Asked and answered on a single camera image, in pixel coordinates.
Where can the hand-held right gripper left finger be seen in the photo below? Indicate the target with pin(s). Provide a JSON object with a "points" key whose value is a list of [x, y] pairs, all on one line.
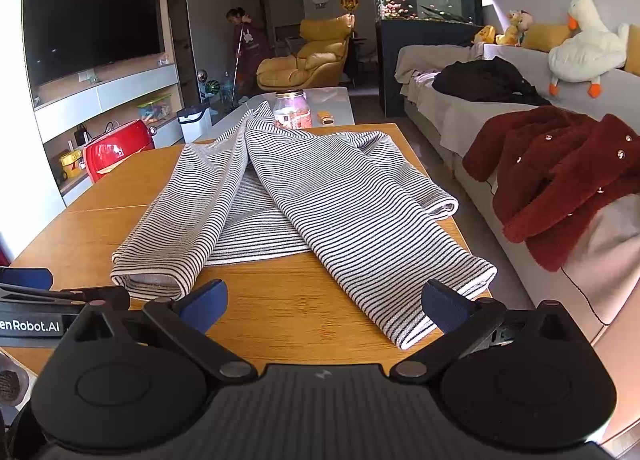
{"points": [[205, 307]]}

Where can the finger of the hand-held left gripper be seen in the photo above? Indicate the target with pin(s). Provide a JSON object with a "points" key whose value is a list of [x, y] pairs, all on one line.
{"points": [[50, 296]]}

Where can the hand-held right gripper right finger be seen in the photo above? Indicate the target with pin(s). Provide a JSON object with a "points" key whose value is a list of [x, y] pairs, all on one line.
{"points": [[445, 312]]}

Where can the black white striped garment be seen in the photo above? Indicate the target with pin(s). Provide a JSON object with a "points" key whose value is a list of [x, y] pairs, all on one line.
{"points": [[350, 200]]}

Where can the person's left forearm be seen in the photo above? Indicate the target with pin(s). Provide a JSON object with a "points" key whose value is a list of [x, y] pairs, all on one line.
{"points": [[10, 385]]}

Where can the yellow container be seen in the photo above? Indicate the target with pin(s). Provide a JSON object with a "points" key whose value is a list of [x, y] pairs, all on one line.
{"points": [[71, 162]]}

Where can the black power adapter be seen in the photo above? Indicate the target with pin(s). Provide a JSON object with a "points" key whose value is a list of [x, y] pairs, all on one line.
{"points": [[81, 135]]}

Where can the red fleece jacket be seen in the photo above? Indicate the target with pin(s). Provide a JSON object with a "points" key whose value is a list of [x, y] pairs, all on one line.
{"points": [[550, 174]]}

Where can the white trash bin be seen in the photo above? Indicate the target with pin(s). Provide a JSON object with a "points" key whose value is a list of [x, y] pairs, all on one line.
{"points": [[192, 127]]}

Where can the beige sofa cover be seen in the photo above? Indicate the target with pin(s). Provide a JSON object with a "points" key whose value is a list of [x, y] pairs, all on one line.
{"points": [[450, 109]]}

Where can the clear storage box green lid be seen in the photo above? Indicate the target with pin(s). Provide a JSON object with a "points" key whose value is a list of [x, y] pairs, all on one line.
{"points": [[152, 109]]}

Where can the glass jar red label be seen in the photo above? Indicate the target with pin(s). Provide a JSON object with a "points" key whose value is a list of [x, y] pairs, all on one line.
{"points": [[292, 112]]}

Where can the green striped ball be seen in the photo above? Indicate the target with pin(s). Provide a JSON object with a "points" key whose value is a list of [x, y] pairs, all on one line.
{"points": [[213, 88]]}

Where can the small white box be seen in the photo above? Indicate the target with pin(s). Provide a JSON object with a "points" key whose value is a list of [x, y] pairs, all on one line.
{"points": [[84, 78]]}

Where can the blue water bottle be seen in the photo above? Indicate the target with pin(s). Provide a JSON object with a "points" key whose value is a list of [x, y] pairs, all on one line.
{"points": [[227, 87]]}

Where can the small orange box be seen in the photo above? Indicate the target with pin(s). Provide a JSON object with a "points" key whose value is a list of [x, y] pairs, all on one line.
{"points": [[325, 117]]}

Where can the silver ball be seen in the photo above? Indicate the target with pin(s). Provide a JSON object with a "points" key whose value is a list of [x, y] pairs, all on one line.
{"points": [[201, 75]]}

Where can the black jacket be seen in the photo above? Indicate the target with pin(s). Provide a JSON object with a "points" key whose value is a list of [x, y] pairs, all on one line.
{"points": [[485, 82]]}

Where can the white coffee table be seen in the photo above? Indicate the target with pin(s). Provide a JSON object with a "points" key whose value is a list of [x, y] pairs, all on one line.
{"points": [[332, 104]]}

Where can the dark fish tank cabinet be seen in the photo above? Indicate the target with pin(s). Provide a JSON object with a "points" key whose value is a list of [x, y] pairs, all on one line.
{"points": [[390, 69]]}

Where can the grey sofa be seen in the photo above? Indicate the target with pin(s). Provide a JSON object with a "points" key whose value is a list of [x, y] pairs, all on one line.
{"points": [[535, 59]]}

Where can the yellow armchair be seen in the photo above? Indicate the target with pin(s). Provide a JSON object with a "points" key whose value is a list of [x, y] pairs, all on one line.
{"points": [[315, 54]]}

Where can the yellow duck plush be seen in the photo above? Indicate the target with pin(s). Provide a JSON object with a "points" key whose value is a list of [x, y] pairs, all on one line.
{"points": [[485, 34]]}

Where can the black television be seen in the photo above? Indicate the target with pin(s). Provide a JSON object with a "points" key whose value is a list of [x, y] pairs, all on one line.
{"points": [[90, 14]]}

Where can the doll plush toy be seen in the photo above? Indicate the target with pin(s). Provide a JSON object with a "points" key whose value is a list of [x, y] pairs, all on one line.
{"points": [[515, 29]]}

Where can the yellow cushion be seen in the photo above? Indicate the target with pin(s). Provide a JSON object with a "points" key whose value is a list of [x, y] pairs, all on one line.
{"points": [[633, 49], [545, 37]]}

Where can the white goose plush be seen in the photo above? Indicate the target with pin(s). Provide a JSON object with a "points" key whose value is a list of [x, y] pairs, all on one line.
{"points": [[585, 54]]}

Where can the glass fish tank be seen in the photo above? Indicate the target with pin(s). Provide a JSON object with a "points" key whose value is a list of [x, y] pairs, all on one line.
{"points": [[425, 2]]}

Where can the white TV wall cabinet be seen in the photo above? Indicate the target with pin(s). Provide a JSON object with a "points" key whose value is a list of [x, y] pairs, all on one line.
{"points": [[125, 89]]}

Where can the yellow round wall ornament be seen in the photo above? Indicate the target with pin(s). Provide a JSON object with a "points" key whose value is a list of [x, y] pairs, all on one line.
{"points": [[349, 3]]}

